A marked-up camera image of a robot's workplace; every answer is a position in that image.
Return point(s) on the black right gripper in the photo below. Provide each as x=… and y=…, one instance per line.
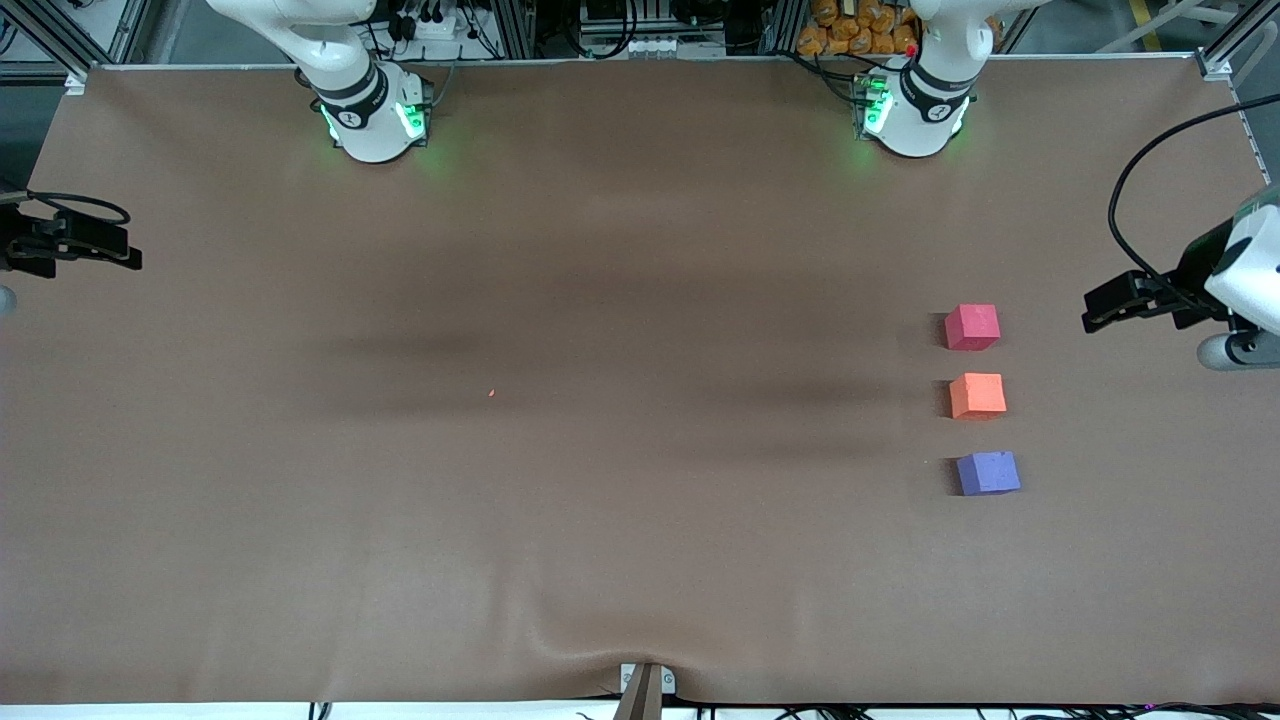
x=22, y=247

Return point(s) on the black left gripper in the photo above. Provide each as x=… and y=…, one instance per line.
x=1191, y=272

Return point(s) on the orange foam block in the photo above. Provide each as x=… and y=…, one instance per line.
x=978, y=396

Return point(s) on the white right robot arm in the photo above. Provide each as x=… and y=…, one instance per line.
x=350, y=95

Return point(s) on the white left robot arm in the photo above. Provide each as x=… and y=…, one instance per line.
x=915, y=110

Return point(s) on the red foam block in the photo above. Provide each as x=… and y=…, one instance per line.
x=970, y=325

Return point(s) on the purple foam block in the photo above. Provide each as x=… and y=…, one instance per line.
x=988, y=472

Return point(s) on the bag of orange items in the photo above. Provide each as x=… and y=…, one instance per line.
x=850, y=30

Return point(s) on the white power strip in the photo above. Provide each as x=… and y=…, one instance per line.
x=435, y=25

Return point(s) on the brown table mat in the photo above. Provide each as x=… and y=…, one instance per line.
x=640, y=520

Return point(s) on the white terminal block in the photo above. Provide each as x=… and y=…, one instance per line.
x=650, y=47

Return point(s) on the aluminium frame profile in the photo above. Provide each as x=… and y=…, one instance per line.
x=1240, y=40
x=55, y=35

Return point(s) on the aluminium frame post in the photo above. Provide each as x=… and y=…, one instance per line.
x=515, y=25

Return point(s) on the grey metal clamp bracket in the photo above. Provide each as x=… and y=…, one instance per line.
x=667, y=680

